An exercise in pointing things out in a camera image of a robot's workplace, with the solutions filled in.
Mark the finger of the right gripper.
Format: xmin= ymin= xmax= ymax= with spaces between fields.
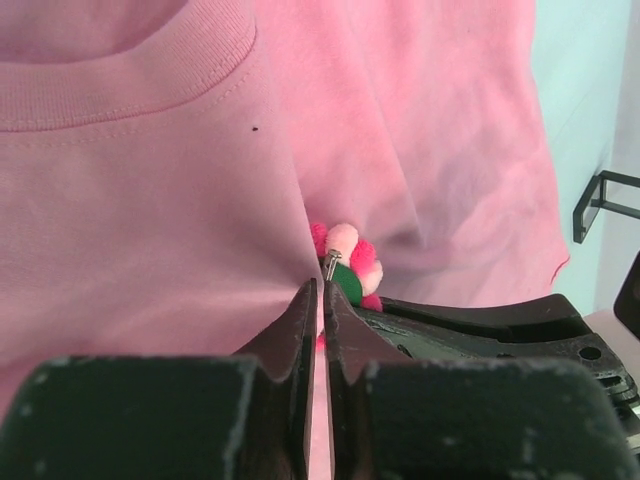
xmin=349 ymin=294 xmax=566 ymax=361

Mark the plush flower brooch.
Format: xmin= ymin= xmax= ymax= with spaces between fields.
xmin=310 ymin=223 xmax=383 ymax=312

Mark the black square frame stand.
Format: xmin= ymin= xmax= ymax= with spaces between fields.
xmin=572 ymin=170 xmax=639 ymax=244

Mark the pink t-shirt garment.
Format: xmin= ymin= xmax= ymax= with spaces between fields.
xmin=0 ymin=0 xmax=571 ymax=480

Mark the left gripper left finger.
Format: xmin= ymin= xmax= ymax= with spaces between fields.
xmin=1 ymin=280 xmax=318 ymax=479

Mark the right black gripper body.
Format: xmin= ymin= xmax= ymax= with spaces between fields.
xmin=499 ymin=244 xmax=640 ymax=416

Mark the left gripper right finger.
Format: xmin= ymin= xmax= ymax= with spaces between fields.
xmin=324 ymin=283 xmax=639 ymax=479

